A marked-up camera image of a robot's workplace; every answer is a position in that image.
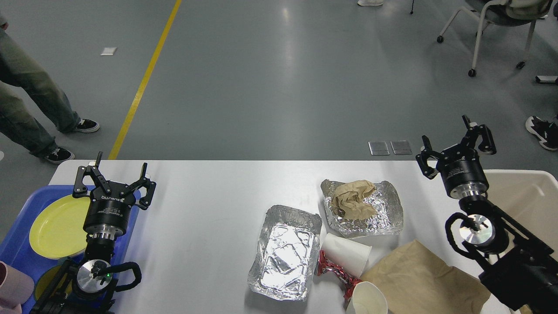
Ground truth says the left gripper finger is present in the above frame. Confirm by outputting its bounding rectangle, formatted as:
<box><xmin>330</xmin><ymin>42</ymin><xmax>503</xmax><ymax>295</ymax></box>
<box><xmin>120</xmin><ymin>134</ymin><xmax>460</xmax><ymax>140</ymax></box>
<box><xmin>72</xmin><ymin>151</ymin><xmax>113</xmax><ymax>199</ymax></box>
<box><xmin>121</xmin><ymin>163</ymin><xmax>157</xmax><ymax>211</ymax></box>

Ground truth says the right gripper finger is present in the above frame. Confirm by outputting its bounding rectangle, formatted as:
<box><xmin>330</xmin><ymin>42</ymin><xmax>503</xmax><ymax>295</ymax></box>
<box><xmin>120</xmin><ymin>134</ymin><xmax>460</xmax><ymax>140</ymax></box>
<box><xmin>415</xmin><ymin>135</ymin><xmax>449</xmax><ymax>180</ymax></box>
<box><xmin>459</xmin><ymin>115</ymin><xmax>497</xmax><ymax>155</ymax></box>

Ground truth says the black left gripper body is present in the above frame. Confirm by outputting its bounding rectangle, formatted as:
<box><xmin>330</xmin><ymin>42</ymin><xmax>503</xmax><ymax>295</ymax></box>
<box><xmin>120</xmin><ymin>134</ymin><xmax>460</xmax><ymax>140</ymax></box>
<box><xmin>82</xmin><ymin>194</ymin><xmax>137</xmax><ymax>237</ymax></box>

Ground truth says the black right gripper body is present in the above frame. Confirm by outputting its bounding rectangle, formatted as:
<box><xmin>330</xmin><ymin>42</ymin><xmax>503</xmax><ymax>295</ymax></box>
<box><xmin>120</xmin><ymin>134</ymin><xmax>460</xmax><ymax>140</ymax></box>
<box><xmin>439</xmin><ymin>153</ymin><xmax>490</xmax><ymax>199</ymax></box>

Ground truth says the yellow plastic plate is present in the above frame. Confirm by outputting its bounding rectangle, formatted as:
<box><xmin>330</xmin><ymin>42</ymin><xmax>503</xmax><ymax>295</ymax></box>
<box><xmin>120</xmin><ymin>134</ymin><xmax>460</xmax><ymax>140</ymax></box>
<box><xmin>29</xmin><ymin>195</ymin><xmax>90</xmax><ymax>259</ymax></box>

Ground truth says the foil sheet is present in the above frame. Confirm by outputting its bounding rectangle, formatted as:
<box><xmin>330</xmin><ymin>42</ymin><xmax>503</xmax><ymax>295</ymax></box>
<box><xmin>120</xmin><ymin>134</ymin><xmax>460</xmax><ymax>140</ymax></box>
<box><xmin>320</xmin><ymin>179</ymin><xmax>403</xmax><ymax>239</ymax></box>

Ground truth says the brown paper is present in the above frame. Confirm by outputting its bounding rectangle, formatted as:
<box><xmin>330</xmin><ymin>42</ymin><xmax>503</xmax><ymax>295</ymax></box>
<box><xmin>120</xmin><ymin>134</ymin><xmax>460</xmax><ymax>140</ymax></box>
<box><xmin>331</xmin><ymin>180</ymin><xmax>378</xmax><ymax>219</ymax></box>

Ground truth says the teal mug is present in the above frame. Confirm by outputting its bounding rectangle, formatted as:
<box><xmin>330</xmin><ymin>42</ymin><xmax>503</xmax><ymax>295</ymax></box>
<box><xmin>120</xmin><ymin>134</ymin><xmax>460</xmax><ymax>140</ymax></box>
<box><xmin>34</xmin><ymin>265</ymin><xmax>72</xmax><ymax>301</ymax></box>

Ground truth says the brown paper bag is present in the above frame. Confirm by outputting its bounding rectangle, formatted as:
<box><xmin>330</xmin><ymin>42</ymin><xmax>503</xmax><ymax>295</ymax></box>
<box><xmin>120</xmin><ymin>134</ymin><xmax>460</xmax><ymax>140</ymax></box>
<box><xmin>361</xmin><ymin>240</ymin><xmax>490</xmax><ymax>314</ymax></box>

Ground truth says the pink mug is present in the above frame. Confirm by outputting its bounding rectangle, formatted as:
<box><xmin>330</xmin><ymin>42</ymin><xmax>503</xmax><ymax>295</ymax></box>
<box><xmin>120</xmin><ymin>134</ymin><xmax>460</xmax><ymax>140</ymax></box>
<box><xmin>0</xmin><ymin>262</ymin><xmax>34</xmax><ymax>314</ymax></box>

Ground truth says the aluminium foil tray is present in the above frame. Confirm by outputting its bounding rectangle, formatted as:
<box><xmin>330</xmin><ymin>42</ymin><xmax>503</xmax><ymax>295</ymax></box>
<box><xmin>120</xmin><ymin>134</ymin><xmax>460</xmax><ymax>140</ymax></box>
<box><xmin>247</xmin><ymin>205</ymin><xmax>323</xmax><ymax>302</ymax></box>

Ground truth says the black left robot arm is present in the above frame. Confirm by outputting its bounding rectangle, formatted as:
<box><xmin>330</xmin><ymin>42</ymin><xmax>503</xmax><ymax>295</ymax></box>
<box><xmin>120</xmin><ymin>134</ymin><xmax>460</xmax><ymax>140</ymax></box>
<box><xmin>30</xmin><ymin>152</ymin><xmax>156</xmax><ymax>314</ymax></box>

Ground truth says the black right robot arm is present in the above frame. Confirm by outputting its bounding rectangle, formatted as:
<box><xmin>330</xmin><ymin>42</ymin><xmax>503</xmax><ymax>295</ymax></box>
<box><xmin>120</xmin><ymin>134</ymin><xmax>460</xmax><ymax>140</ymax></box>
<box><xmin>416</xmin><ymin>115</ymin><xmax>558</xmax><ymax>314</ymax></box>

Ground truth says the right floor metal plate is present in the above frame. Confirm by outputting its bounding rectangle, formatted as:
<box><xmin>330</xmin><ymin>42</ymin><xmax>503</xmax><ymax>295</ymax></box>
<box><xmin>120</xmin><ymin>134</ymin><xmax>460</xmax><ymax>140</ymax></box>
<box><xmin>390</xmin><ymin>140</ymin><xmax>413</xmax><ymax>155</ymax></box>

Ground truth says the floor metal plate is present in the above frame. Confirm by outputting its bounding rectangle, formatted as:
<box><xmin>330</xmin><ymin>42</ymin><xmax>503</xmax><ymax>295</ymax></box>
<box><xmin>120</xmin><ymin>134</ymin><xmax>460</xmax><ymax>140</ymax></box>
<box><xmin>368</xmin><ymin>141</ymin><xmax>390</xmax><ymax>156</ymax></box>
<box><xmin>390</xmin><ymin>140</ymin><xmax>413</xmax><ymax>155</ymax></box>

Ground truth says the pink plate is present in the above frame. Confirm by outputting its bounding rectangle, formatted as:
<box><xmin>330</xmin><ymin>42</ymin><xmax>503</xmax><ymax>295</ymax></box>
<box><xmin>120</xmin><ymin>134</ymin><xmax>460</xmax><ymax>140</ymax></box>
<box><xmin>37</xmin><ymin>249</ymin><xmax>85</xmax><ymax>260</ymax></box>

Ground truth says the left floor metal plate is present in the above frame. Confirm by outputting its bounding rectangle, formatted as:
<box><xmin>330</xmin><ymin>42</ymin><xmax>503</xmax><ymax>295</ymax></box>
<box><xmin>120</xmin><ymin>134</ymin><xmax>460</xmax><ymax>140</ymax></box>
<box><xmin>368</xmin><ymin>141</ymin><xmax>390</xmax><ymax>156</ymax></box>

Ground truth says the person in black coat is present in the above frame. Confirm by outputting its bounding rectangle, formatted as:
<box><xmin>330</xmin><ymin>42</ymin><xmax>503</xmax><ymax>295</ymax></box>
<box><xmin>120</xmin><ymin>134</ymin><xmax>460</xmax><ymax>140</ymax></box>
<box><xmin>525</xmin><ymin>116</ymin><xmax>558</xmax><ymax>151</ymax></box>

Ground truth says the beige plastic bin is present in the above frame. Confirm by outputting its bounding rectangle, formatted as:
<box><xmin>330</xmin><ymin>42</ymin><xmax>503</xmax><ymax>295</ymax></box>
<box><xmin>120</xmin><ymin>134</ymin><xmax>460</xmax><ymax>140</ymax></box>
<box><xmin>475</xmin><ymin>169</ymin><xmax>558</xmax><ymax>314</ymax></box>

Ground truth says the blue plastic tray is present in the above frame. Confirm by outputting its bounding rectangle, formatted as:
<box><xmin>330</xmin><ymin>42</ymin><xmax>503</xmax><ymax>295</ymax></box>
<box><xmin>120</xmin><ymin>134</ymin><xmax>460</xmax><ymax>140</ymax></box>
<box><xmin>0</xmin><ymin>185</ymin><xmax>116</xmax><ymax>314</ymax></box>

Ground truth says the metal bar on floor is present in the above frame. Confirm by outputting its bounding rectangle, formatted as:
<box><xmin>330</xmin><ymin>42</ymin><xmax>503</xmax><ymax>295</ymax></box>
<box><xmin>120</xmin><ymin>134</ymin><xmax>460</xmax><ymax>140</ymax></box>
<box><xmin>535</xmin><ymin>75</ymin><xmax>558</xmax><ymax>84</ymax></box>

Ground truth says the lying white paper cup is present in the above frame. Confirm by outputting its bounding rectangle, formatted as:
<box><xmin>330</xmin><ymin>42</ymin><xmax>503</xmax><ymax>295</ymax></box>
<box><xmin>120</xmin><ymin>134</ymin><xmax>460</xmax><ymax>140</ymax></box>
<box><xmin>321</xmin><ymin>233</ymin><xmax>373</xmax><ymax>278</ymax></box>

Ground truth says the white rolling chair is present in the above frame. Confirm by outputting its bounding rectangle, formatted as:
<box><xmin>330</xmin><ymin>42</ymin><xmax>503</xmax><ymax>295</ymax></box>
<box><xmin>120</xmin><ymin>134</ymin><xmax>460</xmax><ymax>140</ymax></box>
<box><xmin>436</xmin><ymin>0</ymin><xmax>552</xmax><ymax>77</ymax></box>

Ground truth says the upright white paper cup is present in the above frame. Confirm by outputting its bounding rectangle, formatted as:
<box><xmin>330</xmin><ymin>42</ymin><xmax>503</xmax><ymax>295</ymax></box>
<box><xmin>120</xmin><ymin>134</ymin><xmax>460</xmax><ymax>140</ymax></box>
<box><xmin>345</xmin><ymin>281</ymin><xmax>388</xmax><ymax>314</ymax></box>

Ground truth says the red snack wrapper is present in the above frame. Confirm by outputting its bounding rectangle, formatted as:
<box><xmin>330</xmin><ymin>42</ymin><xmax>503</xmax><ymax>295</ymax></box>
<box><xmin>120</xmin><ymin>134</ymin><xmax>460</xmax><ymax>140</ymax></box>
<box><xmin>316</xmin><ymin>250</ymin><xmax>363</xmax><ymax>301</ymax></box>

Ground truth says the white floor label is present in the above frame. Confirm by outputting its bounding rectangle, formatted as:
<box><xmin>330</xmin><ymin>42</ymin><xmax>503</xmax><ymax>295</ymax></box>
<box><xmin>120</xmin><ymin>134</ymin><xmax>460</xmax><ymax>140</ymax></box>
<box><xmin>100</xmin><ymin>47</ymin><xmax>117</xmax><ymax>56</ymax></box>

